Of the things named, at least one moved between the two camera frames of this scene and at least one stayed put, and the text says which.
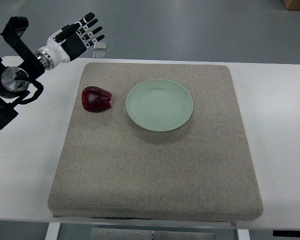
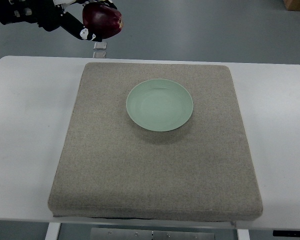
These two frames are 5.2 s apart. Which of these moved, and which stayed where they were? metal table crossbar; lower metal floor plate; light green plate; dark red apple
Moved: dark red apple
Stayed: light green plate; lower metal floor plate; metal table crossbar
